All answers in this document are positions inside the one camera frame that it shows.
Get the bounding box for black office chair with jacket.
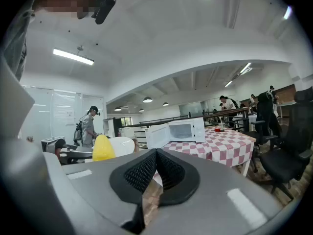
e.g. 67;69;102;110
244;90;282;173

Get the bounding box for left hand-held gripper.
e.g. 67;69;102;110
41;136;94;165

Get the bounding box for black mesh office chair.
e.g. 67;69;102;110
258;86;313;201

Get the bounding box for white round plate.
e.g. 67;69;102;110
107;136;136;158

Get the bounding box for black metal railing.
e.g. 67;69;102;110
121;107;250;133

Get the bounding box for black head-mounted camera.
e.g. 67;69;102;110
90;0;118;25

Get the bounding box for red checkered tablecloth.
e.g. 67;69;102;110
160;125;257;168

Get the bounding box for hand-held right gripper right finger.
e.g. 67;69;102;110
144;148;288;235

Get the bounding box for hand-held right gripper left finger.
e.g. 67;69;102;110
44;148;157;235

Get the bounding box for white microwave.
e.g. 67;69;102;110
145;117;206;150

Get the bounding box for white shelf cabinet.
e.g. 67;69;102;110
102;117;122;139

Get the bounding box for person's gray shirt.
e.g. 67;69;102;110
2;7;36;83

